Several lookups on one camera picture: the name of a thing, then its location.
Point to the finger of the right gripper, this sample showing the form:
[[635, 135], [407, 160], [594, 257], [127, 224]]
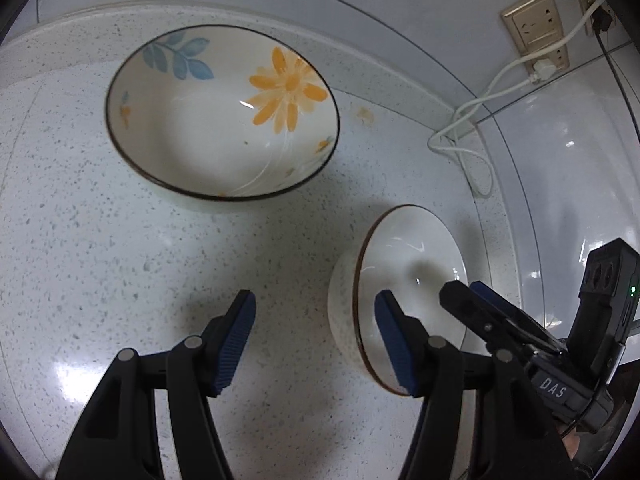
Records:
[[510, 315], [459, 300]]

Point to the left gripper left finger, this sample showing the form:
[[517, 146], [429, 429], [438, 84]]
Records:
[[116, 435]]

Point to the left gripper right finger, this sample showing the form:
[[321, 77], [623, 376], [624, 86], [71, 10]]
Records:
[[514, 436]]

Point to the white brown-rimmed bowl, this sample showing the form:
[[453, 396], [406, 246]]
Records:
[[409, 251]]

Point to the floral ceramic bowl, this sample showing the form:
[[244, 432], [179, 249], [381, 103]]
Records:
[[220, 118]]

